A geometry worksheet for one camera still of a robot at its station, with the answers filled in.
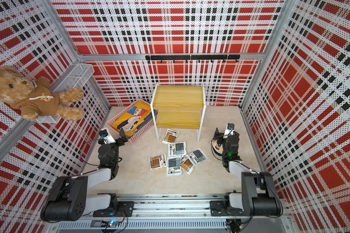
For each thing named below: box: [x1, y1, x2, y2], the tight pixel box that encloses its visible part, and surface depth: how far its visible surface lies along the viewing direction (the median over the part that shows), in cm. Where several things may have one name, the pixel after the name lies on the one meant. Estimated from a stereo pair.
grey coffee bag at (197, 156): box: [186, 148, 208, 166], surface depth 92 cm
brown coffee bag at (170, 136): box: [161, 128, 180, 144], surface depth 103 cm
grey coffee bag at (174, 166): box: [166, 155, 183, 177], surface depth 88 cm
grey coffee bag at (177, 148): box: [167, 141, 187, 157], surface depth 97 cm
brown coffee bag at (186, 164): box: [180, 155, 195, 175], surface depth 88 cm
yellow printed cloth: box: [111, 100, 158, 137], surface depth 106 cm
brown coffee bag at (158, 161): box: [148, 153, 167, 171], surface depth 90 cm
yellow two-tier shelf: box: [150, 83, 207, 142], surface depth 83 cm
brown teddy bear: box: [0, 66, 86, 121], surface depth 56 cm
